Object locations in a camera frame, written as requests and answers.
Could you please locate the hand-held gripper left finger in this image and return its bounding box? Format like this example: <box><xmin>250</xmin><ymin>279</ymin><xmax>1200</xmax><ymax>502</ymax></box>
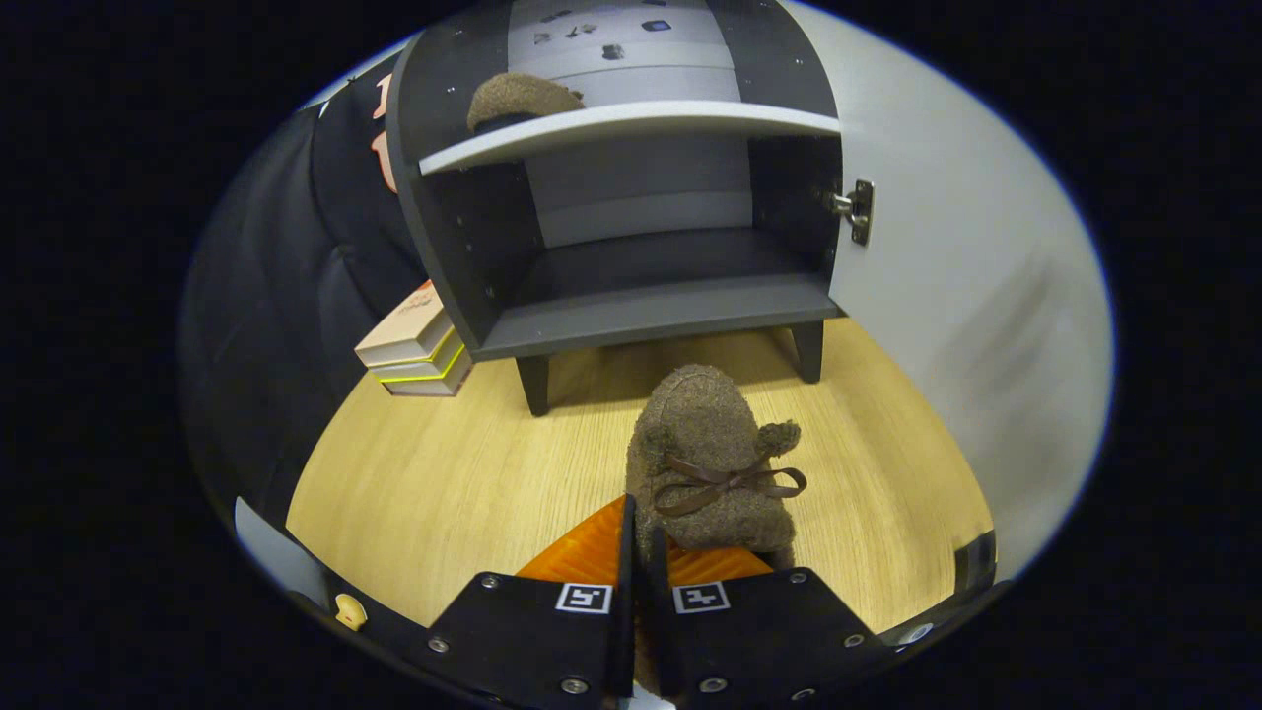
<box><xmin>426</xmin><ymin>493</ymin><xmax>637</xmax><ymax>710</ymax></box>

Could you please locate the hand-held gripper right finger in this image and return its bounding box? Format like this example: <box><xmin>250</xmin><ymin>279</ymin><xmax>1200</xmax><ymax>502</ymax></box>
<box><xmin>646</xmin><ymin>528</ymin><xmax>893</xmax><ymax>710</ymax></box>

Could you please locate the brown fuzzy shoe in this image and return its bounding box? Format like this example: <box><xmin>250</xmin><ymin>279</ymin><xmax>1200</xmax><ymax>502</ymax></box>
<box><xmin>624</xmin><ymin>363</ymin><xmax>809</xmax><ymax>693</ymax></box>
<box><xmin>466</xmin><ymin>71</ymin><xmax>585</xmax><ymax>134</ymax></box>

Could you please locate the beige shoe cabinet door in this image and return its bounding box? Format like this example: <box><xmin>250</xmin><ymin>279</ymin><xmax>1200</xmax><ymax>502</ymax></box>
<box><xmin>779</xmin><ymin>0</ymin><xmax>1115</xmax><ymax>583</ymax></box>

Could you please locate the silver door hinge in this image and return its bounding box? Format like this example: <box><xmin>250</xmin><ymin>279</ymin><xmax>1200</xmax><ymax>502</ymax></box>
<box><xmin>826</xmin><ymin>179</ymin><xmax>876</xmax><ymax>247</ymax></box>

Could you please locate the white cabinet shelf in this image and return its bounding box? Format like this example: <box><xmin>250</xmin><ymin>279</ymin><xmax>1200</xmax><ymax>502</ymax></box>
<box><xmin>419</xmin><ymin>101</ymin><xmax>842</xmax><ymax>178</ymax></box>

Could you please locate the yellow edged book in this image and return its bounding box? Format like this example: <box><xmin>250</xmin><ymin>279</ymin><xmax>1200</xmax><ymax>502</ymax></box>
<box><xmin>370</xmin><ymin>330</ymin><xmax>464</xmax><ymax>384</ymax></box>

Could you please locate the black backdrop cloth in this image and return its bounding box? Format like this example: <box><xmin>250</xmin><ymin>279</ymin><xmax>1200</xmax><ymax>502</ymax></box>
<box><xmin>179</xmin><ymin>59</ymin><xmax>435</xmax><ymax>533</ymax></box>

